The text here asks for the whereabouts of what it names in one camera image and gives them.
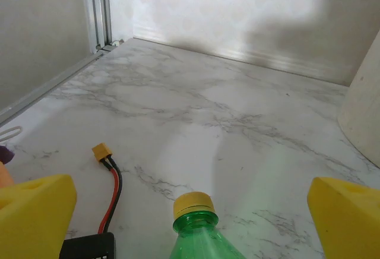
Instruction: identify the orange and purple toy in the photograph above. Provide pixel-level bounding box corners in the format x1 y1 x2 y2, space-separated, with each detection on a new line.
0 144 15 189

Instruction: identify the aluminium frame rail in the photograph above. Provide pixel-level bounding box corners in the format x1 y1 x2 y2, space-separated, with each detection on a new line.
0 49 112 125

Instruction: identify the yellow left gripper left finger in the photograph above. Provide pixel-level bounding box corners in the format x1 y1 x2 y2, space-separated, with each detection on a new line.
0 174 78 259

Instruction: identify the white plastic bin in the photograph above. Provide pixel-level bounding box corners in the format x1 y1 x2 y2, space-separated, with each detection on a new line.
337 30 380 165

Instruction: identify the black battery with red-black lead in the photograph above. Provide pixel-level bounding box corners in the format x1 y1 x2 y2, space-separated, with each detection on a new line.
61 143 123 259

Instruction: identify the white cord loop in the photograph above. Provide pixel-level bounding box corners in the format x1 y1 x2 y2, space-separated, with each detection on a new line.
0 125 24 141

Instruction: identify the green bottle with yellow cap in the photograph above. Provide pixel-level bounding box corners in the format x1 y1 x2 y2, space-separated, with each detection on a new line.
168 191 247 259

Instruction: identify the aluminium frame post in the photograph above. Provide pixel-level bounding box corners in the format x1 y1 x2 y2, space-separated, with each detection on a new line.
81 0 113 54

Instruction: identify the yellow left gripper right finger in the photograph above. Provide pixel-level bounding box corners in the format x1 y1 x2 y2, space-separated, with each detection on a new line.
308 176 380 259

